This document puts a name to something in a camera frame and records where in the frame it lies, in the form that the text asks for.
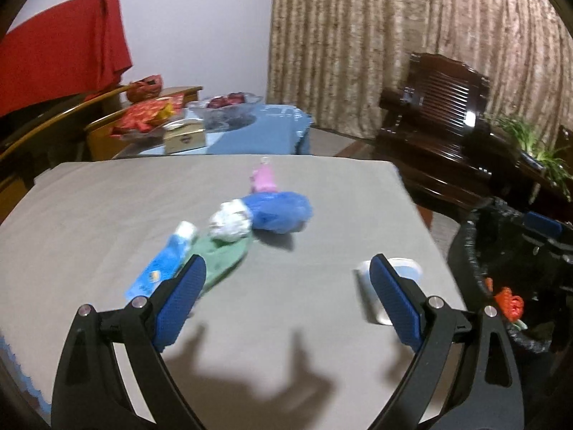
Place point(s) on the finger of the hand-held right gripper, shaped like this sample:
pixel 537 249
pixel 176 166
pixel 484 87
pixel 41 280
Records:
pixel 542 226
pixel 553 257

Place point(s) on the mint green rubber glove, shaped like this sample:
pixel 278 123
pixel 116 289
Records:
pixel 519 324

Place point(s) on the glass fruit bowl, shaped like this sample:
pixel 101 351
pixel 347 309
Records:
pixel 224 119

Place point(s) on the white ball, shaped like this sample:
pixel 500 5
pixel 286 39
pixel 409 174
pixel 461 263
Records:
pixel 228 221

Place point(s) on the beige box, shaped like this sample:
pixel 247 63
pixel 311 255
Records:
pixel 183 139

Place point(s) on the blue and white tube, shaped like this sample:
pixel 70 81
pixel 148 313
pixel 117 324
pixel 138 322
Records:
pixel 165 260

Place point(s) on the pile of red fruits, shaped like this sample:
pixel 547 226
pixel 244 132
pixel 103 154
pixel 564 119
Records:
pixel 226 101

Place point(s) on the red patterned bag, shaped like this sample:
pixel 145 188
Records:
pixel 143 89

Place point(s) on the yellow snack packet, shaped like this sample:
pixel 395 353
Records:
pixel 164 112

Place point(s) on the black bagged trash bin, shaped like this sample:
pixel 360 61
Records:
pixel 474 255

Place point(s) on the potted green plant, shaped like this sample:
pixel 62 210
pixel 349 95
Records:
pixel 519 130

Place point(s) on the beige patterned curtain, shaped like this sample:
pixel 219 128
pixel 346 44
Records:
pixel 358 45

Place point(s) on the red cloth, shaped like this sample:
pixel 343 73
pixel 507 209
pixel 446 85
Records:
pixel 58 53

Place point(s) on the orange foam net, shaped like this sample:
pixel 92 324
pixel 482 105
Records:
pixel 508 304

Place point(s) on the white plastic cup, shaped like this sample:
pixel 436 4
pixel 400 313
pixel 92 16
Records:
pixel 409 271

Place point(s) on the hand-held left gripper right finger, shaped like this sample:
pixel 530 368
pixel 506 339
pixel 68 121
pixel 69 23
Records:
pixel 396 304

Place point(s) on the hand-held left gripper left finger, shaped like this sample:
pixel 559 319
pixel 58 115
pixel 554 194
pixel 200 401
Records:
pixel 179 304

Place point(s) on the pink plastic item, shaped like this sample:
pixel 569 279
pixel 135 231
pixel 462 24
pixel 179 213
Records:
pixel 263 179

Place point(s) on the green wrapper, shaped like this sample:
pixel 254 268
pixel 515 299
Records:
pixel 224 257

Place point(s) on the blue plastic bag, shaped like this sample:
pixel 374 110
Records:
pixel 280 210

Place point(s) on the dark wooden armchair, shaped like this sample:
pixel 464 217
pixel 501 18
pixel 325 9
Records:
pixel 429 143

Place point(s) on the dark wooden side table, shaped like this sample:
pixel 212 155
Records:
pixel 506 174

